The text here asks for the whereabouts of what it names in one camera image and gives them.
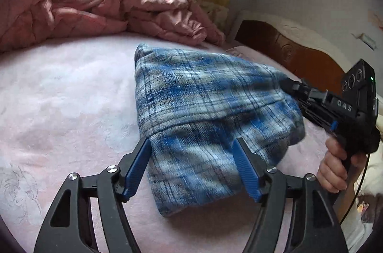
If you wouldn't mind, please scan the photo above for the pink pillow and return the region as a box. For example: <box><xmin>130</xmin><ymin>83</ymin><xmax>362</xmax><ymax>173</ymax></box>
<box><xmin>225</xmin><ymin>46</ymin><xmax>261</xmax><ymax>60</ymax></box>

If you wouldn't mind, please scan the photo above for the blue plaid shirt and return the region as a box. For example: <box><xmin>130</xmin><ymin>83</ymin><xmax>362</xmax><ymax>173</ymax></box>
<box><xmin>133</xmin><ymin>43</ymin><xmax>306</xmax><ymax>218</ymax></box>

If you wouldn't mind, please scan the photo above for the person's pale clothing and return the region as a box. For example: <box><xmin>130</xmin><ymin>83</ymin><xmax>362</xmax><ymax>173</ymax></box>
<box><xmin>338</xmin><ymin>97</ymin><xmax>383</xmax><ymax>253</ymax></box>

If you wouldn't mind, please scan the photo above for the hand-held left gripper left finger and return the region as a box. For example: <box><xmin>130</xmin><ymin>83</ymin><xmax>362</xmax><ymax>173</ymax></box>
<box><xmin>34</xmin><ymin>137</ymin><xmax>152</xmax><ymax>253</ymax></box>

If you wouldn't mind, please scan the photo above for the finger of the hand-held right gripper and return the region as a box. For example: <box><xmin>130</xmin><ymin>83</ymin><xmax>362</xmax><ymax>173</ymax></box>
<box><xmin>280</xmin><ymin>78</ymin><xmax>329</xmax><ymax>105</ymax></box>
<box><xmin>299</xmin><ymin>102</ymin><xmax>337</xmax><ymax>129</ymax></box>

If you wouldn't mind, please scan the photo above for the person's right hand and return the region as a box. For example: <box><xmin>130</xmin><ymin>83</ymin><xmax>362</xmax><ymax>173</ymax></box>
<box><xmin>316</xmin><ymin>136</ymin><xmax>368</xmax><ymax>194</ymax></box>

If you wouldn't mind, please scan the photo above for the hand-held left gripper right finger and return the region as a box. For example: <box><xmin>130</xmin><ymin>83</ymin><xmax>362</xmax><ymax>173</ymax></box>
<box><xmin>232</xmin><ymin>138</ymin><xmax>349</xmax><ymax>253</ymax></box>

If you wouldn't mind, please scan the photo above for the bed with pink sheet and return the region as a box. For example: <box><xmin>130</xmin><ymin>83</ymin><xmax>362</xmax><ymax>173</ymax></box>
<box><xmin>0</xmin><ymin>32</ymin><xmax>360</xmax><ymax>253</ymax></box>

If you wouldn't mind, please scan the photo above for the pink quilt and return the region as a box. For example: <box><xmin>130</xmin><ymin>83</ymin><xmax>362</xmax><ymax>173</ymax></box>
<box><xmin>0</xmin><ymin>0</ymin><xmax>225</xmax><ymax>54</ymax></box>

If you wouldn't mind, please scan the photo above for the black cable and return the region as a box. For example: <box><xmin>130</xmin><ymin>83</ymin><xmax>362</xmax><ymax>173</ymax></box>
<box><xmin>339</xmin><ymin>151</ymin><xmax>369</xmax><ymax>225</ymax></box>

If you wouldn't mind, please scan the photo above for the small wall card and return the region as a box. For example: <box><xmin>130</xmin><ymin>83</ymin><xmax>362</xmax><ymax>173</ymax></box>
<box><xmin>359</xmin><ymin>33</ymin><xmax>378</xmax><ymax>50</ymax></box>

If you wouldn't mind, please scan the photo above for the wooden headboard with white trim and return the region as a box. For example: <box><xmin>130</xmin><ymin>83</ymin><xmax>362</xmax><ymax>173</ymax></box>
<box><xmin>232</xmin><ymin>10</ymin><xmax>362</xmax><ymax>96</ymax></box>

